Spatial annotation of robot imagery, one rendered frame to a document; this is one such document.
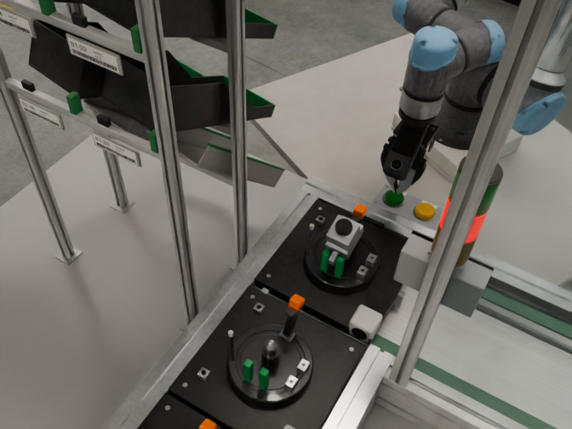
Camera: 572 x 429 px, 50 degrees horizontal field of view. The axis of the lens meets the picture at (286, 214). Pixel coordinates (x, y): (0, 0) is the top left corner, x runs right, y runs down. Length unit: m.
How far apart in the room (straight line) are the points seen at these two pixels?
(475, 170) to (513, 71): 0.13
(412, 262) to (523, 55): 0.37
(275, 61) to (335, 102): 1.69
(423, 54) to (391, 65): 0.80
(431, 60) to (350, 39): 2.53
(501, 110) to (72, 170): 1.12
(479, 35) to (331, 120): 0.60
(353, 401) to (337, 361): 0.07
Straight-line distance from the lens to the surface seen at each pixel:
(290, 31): 3.61
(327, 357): 1.05
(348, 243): 1.05
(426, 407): 1.09
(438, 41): 1.07
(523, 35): 0.58
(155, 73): 0.76
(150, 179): 1.48
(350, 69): 1.82
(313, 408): 1.01
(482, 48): 1.15
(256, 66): 3.32
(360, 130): 1.61
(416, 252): 0.85
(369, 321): 1.07
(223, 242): 1.33
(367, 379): 1.06
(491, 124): 0.65
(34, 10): 0.88
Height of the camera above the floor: 1.89
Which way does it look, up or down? 48 degrees down
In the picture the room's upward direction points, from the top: 3 degrees clockwise
